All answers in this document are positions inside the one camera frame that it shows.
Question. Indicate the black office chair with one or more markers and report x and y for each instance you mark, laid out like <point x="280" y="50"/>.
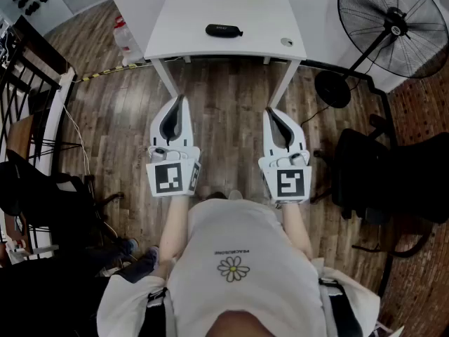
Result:
<point x="372" y="174"/>
<point x="42" y="202"/>

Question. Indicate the black metal rack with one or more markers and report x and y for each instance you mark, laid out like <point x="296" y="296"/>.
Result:
<point x="21" y="83"/>

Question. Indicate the clear jug with red cap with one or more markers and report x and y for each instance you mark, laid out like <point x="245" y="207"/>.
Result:
<point x="123" y="35"/>

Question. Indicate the black glasses case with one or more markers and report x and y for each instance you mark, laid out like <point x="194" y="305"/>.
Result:
<point x="222" y="30"/>

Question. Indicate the person's left forearm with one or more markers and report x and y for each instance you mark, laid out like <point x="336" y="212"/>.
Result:
<point x="172" y="223"/>

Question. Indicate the white daisy print t-shirt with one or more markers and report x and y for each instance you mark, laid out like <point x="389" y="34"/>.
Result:
<point x="238" y="293"/>

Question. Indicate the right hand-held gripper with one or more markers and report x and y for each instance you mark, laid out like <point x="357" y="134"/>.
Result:
<point x="289" y="184"/>

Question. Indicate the yellow black striped tape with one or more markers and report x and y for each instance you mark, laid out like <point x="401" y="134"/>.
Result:
<point x="105" y="71"/>

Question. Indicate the person's grey right shoe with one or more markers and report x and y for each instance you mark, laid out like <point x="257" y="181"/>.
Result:
<point x="235" y="194"/>

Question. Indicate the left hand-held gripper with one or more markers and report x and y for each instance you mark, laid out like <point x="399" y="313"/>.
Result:
<point x="168" y="181"/>

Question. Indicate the black floor fan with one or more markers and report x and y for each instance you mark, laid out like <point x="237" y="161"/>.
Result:
<point x="396" y="30"/>

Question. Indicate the white table leg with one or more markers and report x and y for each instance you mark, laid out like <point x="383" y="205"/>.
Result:
<point x="167" y="77"/>
<point x="286" y="83"/>

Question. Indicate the person's right forearm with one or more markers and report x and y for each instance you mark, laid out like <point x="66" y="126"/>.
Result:
<point x="294" y="226"/>

